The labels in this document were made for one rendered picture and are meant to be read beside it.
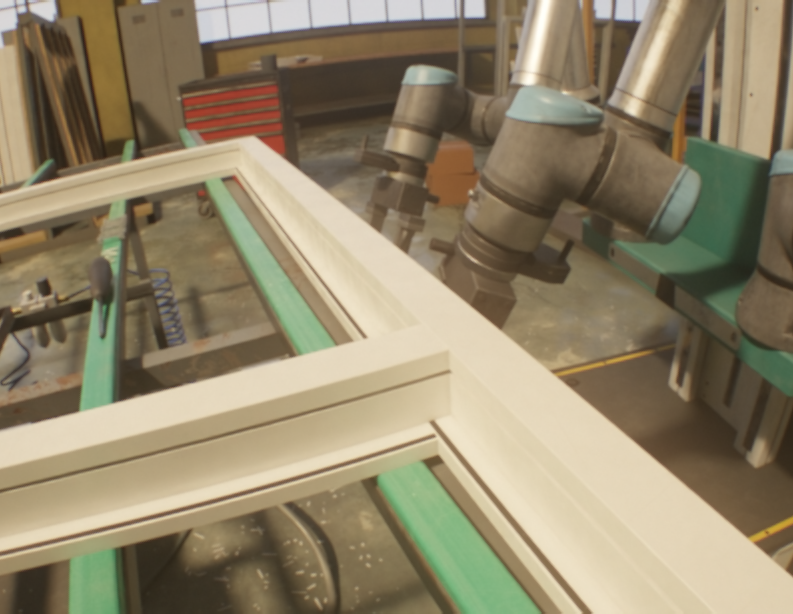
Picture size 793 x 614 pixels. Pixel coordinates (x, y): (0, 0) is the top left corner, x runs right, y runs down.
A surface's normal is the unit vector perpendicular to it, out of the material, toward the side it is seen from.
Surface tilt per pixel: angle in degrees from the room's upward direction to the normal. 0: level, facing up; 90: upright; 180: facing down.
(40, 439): 0
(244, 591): 0
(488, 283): 25
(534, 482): 90
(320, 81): 90
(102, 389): 0
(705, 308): 90
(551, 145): 91
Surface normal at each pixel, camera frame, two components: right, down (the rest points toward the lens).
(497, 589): -0.07, -0.89
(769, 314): -0.86, -0.05
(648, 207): -0.25, 0.60
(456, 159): 0.02, 0.45
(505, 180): -0.66, 0.18
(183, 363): 0.40, 0.39
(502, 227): -0.33, 0.39
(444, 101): 0.59, 0.30
